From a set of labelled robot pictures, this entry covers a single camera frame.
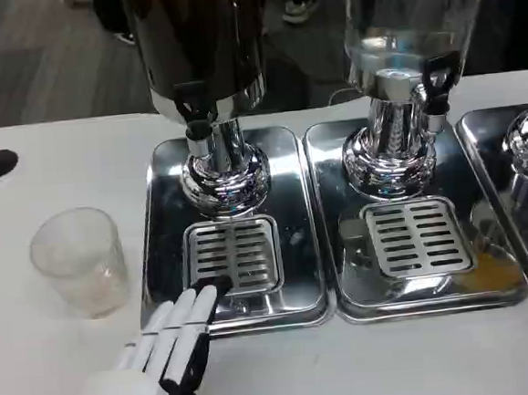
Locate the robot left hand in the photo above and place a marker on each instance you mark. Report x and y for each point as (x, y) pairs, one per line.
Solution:
(182, 323)

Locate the person's shoe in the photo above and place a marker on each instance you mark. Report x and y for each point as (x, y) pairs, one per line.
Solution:
(299, 9)

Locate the dark drink dispenser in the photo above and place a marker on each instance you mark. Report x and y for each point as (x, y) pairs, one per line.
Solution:
(196, 29)

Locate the clear water drink dispenser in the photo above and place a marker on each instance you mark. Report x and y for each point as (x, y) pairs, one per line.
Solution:
(391, 18)

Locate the steel drip grid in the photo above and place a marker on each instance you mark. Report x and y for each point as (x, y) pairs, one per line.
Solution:
(250, 253)
(409, 241)

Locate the clear ribbed glass cup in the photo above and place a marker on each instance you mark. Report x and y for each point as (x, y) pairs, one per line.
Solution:
(79, 262)

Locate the steel dispenser tray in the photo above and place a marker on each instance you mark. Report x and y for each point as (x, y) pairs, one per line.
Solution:
(331, 178)
(484, 143)
(292, 204)

